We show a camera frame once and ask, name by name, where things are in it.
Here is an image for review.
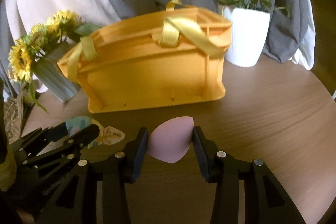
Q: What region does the pink egg sponge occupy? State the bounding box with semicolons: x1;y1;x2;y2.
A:
147;117;194;164

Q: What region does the gloved left hand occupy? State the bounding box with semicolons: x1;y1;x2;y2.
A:
0;142;17;192

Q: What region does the grey-green ribbed vase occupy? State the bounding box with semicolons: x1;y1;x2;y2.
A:
33;42;80;102

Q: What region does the sunflower bouquet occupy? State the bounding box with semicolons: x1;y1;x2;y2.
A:
8;10;100;110

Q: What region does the orange plastic crate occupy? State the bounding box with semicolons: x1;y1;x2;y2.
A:
58;0;232;113

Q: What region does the white plant pot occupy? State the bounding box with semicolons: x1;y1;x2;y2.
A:
218;4;270;68

